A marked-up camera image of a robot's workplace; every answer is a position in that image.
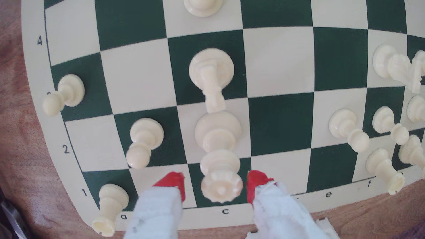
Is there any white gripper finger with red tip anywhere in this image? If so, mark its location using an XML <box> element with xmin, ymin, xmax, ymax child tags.
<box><xmin>123</xmin><ymin>172</ymin><xmax>186</xmax><ymax>239</ymax></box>
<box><xmin>246</xmin><ymin>170</ymin><xmax>332</xmax><ymax>239</ymax></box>

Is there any white chess rook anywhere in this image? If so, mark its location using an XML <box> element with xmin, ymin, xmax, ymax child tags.
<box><xmin>366</xmin><ymin>148</ymin><xmax>406</xmax><ymax>195</ymax></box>
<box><xmin>92</xmin><ymin>183</ymin><xmax>130</xmax><ymax>237</ymax></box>

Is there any white chess pawn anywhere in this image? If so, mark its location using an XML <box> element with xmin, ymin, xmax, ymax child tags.
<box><xmin>329</xmin><ymin>108</ymin><xmax>371</xmax><ymax>153</ymax></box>
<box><xmin>184</xmin><ymin>0</ymin><xmax>224</xmax><ymax>18</ymax></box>
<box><xmin>372</xmin><ymin>106</ymin><xmax>410</xmax><ymax>145</ymax></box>
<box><xmin>126</xmin><ymin>118</ymin><xmax>165</xmax><ymax>170</ymax></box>
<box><xmin>42</xmin><ymin>74</ymin><xmax>85</xmax><ymax>117</ymax></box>
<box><xmin>412</xmin><ymin>50</ymin><xmax>425</xmax><ymax>77</ymax></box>

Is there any white chess king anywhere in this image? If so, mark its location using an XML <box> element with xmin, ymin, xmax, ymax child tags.
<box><xmin>398</xmin><ymin>134</ymin><xmax>425</xmax><ymax>180</ymax></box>

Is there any green white chess board mat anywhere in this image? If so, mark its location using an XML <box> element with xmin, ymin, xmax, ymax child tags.
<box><xmin>21</xmin><ymin>0</ymin><xmax>425</xmax><ymax>231</ymax></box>

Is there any white chess bishop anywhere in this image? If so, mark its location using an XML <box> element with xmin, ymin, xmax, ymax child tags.
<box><xmin>407</xmin><ymin>95</ymin><xmax>425</xmax><ymax>123</ymax></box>

